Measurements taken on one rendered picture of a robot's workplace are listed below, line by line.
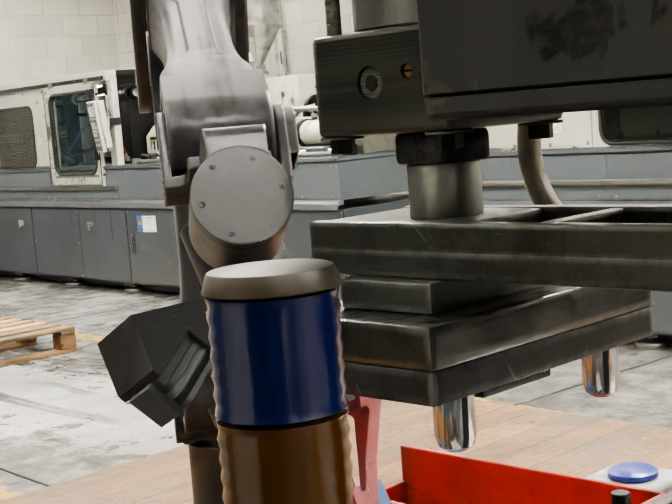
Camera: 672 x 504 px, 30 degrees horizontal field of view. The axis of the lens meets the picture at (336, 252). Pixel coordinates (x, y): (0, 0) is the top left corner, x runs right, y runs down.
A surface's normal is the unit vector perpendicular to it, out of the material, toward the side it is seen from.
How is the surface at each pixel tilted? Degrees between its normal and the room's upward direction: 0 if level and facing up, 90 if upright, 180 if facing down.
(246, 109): 60
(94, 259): 90
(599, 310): 90
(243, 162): 68
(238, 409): 104
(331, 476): 76
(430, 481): 90
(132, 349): 92
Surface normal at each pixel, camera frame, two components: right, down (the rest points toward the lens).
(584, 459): -0.07, -0.99
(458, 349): 0.69, 0.03
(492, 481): -0.71, 0.13
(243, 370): -0.42, 0.37
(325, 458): 0.61, -0.21
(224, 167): 0.12, -0.29
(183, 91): 0.00, -0.85
